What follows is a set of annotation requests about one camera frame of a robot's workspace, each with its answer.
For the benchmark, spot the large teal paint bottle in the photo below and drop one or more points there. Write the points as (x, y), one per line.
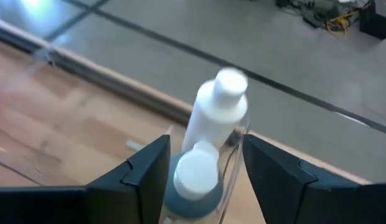
(196, 174)

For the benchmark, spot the large white paint bottle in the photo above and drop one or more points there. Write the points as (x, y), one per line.
(218, 115)

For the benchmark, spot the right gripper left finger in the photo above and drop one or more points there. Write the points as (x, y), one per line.
(127, 189)

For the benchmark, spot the black floor box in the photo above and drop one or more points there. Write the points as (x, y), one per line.
(376, 18)

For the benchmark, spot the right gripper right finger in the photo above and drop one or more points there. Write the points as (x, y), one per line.
(305, 193)

